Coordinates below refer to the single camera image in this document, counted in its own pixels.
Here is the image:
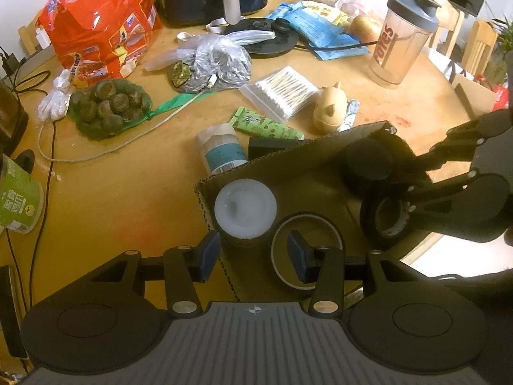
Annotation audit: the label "green label jar black lid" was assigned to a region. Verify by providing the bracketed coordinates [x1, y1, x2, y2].
[0, 150, 45, 235]

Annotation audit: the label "clear shaker bottle grey lid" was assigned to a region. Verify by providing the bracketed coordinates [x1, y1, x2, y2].
[367, 0, 442, 90]

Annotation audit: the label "green potted plant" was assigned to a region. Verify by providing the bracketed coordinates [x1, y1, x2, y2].
[490, 16, 513, 87]

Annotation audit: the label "white knotted plastic bag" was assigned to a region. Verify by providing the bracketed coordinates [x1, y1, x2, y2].
[38, 69, 73, 121]

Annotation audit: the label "black power cord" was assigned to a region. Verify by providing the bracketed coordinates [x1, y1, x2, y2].
[294, 41, 376, 52]

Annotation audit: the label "wooden chair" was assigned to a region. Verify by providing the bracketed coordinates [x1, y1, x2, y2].
[429, 7, 501, 77]

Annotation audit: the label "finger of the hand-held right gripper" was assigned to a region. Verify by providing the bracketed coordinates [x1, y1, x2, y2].
[413, 110, 513, 171]
[381, 172, 478, 216]

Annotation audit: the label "brown cardboard box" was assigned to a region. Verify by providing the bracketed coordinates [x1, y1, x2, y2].
[194, 121, 435, 302]

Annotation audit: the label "black kettle base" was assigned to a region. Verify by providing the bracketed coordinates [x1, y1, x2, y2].
[222, 18, 299, 57]

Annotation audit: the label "white lid jar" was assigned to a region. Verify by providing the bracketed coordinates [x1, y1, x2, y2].
[214, 178, 278, 249]

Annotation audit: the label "bag of cotton swabs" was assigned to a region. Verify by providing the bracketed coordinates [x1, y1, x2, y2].
[239, 66, 321, 124]

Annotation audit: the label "apple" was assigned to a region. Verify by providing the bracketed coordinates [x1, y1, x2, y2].
[350, 15, 383, 43]

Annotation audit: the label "small black box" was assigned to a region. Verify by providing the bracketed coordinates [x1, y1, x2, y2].
[248, 136, 310, 162]

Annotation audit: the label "clear toothpick container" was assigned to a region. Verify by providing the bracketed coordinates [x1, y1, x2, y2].
[195, 124, 249, 175]

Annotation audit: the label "clear plastic bag dark contents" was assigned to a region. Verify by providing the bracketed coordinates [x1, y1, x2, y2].
[144, 32, 275, 94]

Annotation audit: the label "blue packets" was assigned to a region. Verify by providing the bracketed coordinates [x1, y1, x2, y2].
[265, 2, 369, 61]

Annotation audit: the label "black cable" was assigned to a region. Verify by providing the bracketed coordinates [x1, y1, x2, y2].
[27, 120, 56, 313]
[2, 228, 25, 313]

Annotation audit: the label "small blue sachet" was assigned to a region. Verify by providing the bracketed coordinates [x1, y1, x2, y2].
[341, 98, 360, 131]

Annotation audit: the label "green mesh bag of chestnuts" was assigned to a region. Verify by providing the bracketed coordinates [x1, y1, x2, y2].
[68, 79, 201, 142]

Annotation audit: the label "black tape roll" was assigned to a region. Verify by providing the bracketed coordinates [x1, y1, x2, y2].
[359, 192, 421, 250]

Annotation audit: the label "red snack bag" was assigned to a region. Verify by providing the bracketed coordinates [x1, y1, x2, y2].
[38, 0, 163, 86]

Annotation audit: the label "black smartphone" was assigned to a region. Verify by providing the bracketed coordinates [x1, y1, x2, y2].
[0, 265, 29, 359]

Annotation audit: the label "yellow pig figurine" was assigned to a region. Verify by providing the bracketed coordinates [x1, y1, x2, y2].
[314, 82, 348, 134]

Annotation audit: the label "green patterned tube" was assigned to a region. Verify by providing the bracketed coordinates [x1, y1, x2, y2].
[229, 107, 304, 141]

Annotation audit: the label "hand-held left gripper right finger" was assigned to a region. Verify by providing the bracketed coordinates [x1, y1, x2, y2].
[287, 230, 431, 315]

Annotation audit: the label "black charger plug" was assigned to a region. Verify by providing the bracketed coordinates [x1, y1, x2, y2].
[0, 46, 21, 76]

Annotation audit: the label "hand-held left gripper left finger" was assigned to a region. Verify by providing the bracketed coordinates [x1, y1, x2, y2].
[80, 230, 222, 317]

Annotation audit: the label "yellow food packet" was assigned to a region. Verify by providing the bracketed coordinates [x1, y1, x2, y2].
[300, 0, 349, 25]

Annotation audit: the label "steel electric kettle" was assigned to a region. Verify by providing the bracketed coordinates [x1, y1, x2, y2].
[0, 76, 29, 153]

